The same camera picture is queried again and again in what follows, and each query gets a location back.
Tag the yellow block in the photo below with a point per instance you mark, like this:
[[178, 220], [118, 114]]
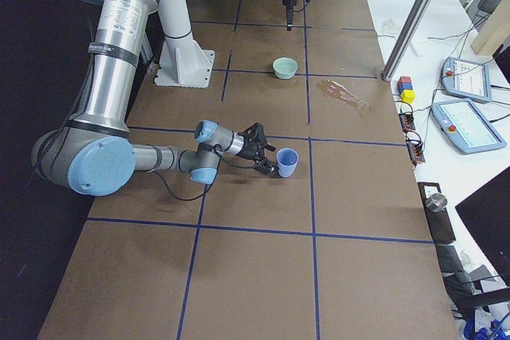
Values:
[[407, 96]]

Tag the teach pendant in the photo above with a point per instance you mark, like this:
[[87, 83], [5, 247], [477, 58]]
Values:
[[464, 78], [466, 127]]

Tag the steel tumbler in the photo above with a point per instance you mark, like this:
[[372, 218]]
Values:
[[436, 202]]

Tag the blue block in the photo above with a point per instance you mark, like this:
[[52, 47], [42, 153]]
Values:
[[405, 86]]

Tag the near teach pendant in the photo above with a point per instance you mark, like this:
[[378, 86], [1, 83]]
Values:
[[466, 127]]

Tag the far teach pendant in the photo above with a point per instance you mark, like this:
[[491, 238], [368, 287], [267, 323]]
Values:
[[464, 78]]

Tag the blue plastic cup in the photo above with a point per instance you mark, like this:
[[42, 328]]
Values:
[[287, 160]]

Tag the aluminium frame post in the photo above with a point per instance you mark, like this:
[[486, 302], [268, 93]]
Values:
[[409, 28]]

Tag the black power strip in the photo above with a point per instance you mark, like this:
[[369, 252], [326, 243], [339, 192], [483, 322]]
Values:
[[414, 142]]

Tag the red block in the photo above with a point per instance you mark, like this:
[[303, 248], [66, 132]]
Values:
[[404, 80]]

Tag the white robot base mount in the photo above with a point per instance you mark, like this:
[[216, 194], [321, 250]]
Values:
[[182, 63]]

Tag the green ceramic bowl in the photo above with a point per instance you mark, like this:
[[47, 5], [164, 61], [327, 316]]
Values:
[[285, 68]]

